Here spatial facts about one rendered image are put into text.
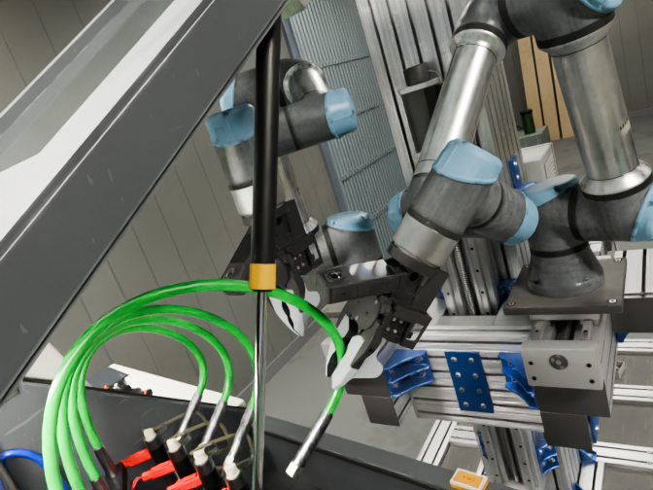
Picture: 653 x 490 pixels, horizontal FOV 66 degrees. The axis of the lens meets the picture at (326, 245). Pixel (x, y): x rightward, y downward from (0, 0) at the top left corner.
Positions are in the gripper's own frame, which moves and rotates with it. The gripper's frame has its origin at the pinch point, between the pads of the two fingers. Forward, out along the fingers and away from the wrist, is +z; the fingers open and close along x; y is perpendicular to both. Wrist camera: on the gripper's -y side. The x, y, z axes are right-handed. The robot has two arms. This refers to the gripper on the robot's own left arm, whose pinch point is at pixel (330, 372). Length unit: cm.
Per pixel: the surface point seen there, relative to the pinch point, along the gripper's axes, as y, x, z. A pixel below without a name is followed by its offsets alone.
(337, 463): 20.9, 12.9, 26.0
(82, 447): -24.8, 8.4, 26.7
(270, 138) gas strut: -26.8, -17.2, -27.3
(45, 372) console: -32, 28, 30
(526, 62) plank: 434, 590, -220
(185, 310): -18.0, 15.4, 5.0
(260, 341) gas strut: -22.5, -22.7, -14.5
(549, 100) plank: 475, 552, -187
